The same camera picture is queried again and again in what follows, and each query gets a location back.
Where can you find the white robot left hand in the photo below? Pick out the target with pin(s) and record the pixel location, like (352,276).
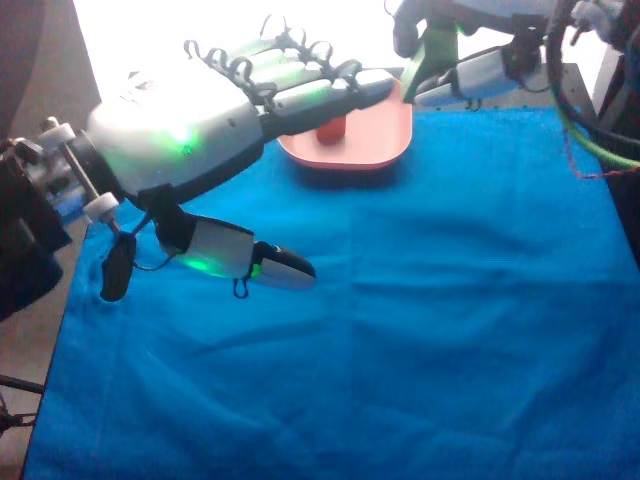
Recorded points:
(165,135)

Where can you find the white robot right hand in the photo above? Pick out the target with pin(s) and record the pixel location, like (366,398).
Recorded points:
(485,75)

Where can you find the green block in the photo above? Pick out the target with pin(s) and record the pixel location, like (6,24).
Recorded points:
(440,50)

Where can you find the red block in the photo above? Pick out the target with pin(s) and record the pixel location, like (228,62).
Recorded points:
(331,132)

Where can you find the pink square plate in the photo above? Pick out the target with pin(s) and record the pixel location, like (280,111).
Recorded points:
(380,140)

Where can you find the blue cloth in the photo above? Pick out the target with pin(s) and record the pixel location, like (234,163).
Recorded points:
(375,325)

